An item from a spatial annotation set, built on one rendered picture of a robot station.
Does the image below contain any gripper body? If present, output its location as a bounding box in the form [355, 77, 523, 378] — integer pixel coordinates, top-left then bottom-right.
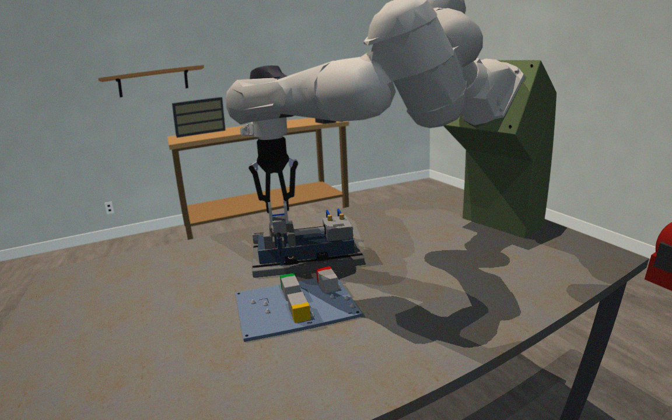
[257, 137, 289, 173]

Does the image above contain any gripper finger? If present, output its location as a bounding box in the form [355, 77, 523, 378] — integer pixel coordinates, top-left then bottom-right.
[276, 158, 298, 224]
[249, 161, 273, 226]

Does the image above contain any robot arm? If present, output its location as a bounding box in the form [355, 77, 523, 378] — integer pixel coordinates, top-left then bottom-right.
[226, 0, 525, 140]

